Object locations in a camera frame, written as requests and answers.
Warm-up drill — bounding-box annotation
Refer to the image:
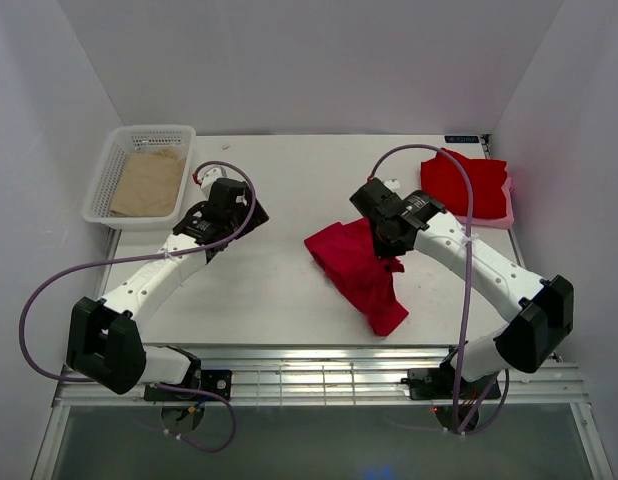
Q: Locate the white plastic basket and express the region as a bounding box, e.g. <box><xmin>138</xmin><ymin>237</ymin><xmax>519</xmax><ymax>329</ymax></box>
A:
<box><xmin>82</xmin><ymin>125</ymin><xmax>196</xmax><ymax>231</ymax></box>

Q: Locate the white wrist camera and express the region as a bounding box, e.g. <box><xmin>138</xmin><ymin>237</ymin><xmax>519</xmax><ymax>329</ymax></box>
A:
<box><xmin>192</xmin><ymin>166</ymin><xmax>227</xmax><ymax>198</ymax></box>
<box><xmin>367</xmin><ymin>176</ymin><xmax>401</xmax><ymax>192</ymax></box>

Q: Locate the dark blue label sticker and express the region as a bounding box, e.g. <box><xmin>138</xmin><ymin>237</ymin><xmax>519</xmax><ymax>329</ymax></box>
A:
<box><xmin>444</xmin><ymin>135</ymin><xmax>480</xmax><ymax>144</ymax></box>

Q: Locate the folded red t shirt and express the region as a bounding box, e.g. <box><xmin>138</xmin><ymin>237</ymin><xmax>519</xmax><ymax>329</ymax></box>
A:
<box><xmin>420</xmin><ymin>149</ymin><xmax>509</xmax><ymax>220</ymax></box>

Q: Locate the aluminium table edge rail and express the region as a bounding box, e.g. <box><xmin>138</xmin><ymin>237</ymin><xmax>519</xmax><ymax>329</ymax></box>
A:
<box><xmin>52</xmin><ymin>344</ymin><xmax>590</xmax><ymax>407</ymax></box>

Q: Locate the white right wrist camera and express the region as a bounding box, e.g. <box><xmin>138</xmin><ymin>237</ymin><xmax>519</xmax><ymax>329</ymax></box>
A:
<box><xmin>367</xmin><ymin>176</ymin><xmax>401</xmax><ymax>192</ymax></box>

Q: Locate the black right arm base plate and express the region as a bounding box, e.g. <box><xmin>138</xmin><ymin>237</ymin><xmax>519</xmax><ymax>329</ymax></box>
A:
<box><xmin>406</xmin><ymin>367</ymin><xmax>503</xmax><ymax>401</ymax></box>

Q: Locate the folded pink t shirt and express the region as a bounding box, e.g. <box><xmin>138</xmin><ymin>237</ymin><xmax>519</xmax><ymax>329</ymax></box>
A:
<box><xmin>449</xmin><ymin>173</ymin><xmax>514</xmax><ymax>229</ymax></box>

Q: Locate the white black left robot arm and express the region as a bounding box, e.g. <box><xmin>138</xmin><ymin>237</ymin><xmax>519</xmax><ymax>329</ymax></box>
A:
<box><xmin>66</xmin><ymin>177</ymin><xmax>269</xmax><ymax>400</ymax></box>

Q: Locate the beige t shirt in basket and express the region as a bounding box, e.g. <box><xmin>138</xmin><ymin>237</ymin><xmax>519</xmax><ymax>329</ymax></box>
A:
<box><xmin>110</xmin><ymin>147</ymin><xmax>185</xmax><ymax>217</ymax></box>

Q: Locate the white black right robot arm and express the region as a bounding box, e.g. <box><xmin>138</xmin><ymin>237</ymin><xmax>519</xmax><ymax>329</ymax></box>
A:
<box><xmin>350</xmin><ymin>178</ymin><xmax>574</xmax><ymax>397</ymax></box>

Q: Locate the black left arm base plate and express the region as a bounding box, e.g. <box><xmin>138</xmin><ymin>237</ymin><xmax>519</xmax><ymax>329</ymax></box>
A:
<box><xmin>143</xmin><ymin>369</ymin><xmax>233</xmax><ymax>403</ymax></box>

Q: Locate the red t shirt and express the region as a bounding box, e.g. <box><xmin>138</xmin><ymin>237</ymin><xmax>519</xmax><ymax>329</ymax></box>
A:
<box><xmin>304</xmin><ymin>218</ymin><xmax>408</xmax><ymax>337</ymax></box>
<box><xmin>420</xmin><ymin>149</ymin><xmax>509</xmax><ymax>220</ymax></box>

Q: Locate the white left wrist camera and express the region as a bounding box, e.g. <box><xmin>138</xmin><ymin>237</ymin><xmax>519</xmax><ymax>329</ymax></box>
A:
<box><xmin>192</xmin><ymin>166</ymin><xmax>227</xmax><ymax>198</ymax></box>

